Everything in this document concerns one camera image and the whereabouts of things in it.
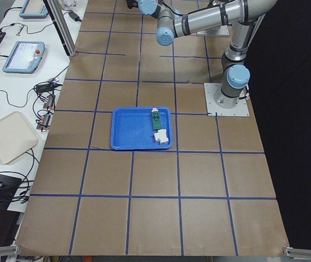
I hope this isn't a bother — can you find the blue plastic tray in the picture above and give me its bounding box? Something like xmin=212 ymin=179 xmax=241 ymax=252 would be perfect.
xmin=110 ymin=106 xmax=174 ymax=151

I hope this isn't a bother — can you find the beige plastic tray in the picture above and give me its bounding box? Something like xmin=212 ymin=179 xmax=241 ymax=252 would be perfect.
xmin=0 ymin=111 xmax=38 ymax=164

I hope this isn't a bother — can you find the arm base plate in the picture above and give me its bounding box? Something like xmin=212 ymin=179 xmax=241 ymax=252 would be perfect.
xmin=204 ymin=83 xmax=250 ymax=117
xmin=196 ymin=26 xmax=230 ymax=37

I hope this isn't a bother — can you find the aluminium frame post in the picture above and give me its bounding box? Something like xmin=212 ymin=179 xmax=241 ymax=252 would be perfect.
xmin=43 ymin=0 xmax=76 ymax=57

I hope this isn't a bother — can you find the near blue teach pendant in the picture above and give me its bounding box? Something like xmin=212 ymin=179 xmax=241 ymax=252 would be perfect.
xmin=2 ymin=41 xmax=45 ymax=74

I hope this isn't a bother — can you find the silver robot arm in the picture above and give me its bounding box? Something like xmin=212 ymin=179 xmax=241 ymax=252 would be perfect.
xmin=127 ymin=0 xmax=276 ymax=109

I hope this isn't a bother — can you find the far blue teach pendant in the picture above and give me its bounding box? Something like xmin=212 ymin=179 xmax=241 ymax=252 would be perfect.
xmin=19 ymin=0 xmax=48 ymax=19

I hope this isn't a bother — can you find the black power adapter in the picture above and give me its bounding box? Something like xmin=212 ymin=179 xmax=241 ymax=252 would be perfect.
xmin=68 ymin=11 xmax=82 ymax=22

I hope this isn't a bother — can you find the white plastic connector block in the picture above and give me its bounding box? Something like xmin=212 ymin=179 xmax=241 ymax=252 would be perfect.
xmin=153 ymin=129 xmax=169 ymax=145

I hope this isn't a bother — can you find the blue teach pendant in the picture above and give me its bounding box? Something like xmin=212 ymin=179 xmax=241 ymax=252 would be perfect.
xmin=2 ymin=41 xmax=45 ymax=74
xmin=19 ymin=0 xmax=48 ymax=19

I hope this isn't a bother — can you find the green circuit board module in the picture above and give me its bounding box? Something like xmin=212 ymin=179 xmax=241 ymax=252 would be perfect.
xmin=151 ymin=108 xmax=162 ymax=130

